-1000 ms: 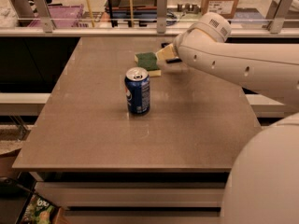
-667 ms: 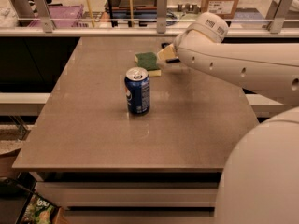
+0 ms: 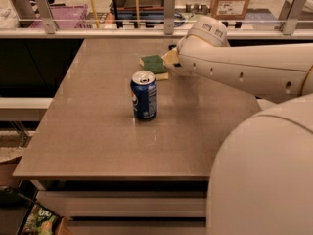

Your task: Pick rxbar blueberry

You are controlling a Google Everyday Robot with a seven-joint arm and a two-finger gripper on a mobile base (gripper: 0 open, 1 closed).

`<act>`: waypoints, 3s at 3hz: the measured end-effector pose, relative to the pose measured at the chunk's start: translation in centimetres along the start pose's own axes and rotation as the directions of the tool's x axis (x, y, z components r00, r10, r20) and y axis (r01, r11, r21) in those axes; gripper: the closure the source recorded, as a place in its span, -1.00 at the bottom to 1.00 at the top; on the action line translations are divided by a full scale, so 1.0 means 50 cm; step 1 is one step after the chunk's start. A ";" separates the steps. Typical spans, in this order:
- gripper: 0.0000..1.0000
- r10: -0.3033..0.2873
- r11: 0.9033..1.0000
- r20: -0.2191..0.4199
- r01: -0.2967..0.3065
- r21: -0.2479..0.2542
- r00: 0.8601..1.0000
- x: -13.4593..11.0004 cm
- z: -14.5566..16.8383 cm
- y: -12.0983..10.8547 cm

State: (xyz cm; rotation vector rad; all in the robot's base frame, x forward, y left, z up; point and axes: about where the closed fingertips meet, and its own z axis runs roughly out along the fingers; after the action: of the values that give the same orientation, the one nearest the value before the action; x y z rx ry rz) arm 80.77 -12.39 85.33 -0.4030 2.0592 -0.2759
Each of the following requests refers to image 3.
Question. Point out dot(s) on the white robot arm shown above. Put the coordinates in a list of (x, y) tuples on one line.
[(261, 182)]

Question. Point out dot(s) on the yellow broom handle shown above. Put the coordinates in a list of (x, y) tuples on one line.
[(95, 14)]

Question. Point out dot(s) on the grey metal railing post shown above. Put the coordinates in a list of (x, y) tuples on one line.
[(169, 12)]

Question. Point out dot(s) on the purple plastic crate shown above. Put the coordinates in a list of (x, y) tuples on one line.
[(64, 17)]

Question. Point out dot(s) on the blue Pepsi soda can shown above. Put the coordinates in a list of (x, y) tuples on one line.
[(144, 94)]

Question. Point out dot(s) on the green snack bag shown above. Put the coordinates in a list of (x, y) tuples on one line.
[(40, 222)]

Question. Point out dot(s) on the grey metal right post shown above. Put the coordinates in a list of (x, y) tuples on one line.
[(296, 15)]

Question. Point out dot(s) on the grey drawer cabinet front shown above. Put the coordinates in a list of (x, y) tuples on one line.
[(129, 213)]

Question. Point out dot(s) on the grey metal left post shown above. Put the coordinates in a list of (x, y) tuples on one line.
[(46, 16)]

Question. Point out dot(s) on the green and yellow sponge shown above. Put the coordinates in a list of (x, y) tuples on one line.
[(154, 64)]

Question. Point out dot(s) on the cardboard box with label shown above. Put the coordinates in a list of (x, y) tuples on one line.
[(229, 9)]

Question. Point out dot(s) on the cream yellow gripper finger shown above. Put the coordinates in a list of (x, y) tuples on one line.
[(171, 57)]

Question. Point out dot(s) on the dark blue RXBAR wrapper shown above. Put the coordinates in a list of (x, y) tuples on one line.
[(171, 46)]

